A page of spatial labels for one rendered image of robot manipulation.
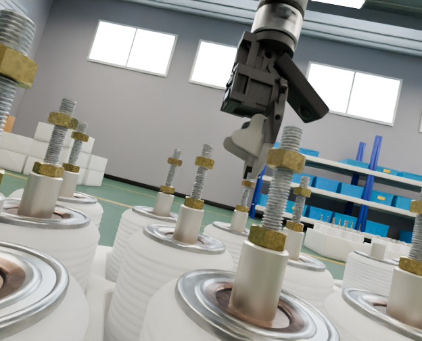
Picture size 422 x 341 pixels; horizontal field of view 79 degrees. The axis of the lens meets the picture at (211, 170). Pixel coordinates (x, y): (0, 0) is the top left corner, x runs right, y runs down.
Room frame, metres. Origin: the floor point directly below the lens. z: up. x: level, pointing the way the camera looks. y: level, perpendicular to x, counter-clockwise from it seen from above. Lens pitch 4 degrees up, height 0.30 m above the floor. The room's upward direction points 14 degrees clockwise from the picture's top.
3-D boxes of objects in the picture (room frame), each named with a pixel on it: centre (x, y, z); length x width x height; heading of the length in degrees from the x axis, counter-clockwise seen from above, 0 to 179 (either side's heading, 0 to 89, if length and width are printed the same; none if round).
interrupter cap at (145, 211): (0.35, 0.05, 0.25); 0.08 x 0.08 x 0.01
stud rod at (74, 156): (0.30, 0.16, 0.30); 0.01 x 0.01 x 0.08
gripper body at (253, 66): (0.39, -0.04, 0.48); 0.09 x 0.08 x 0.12; 98
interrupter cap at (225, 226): (0.39, -0.06, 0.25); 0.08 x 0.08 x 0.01
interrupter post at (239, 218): (0.39, -0.06, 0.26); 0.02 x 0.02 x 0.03
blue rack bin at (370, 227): (4.58, -2.97, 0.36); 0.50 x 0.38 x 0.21; 176
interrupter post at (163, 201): (0.35, 0.05, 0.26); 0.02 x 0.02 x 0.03
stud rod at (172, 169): (0.35, 0.05, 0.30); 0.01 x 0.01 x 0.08
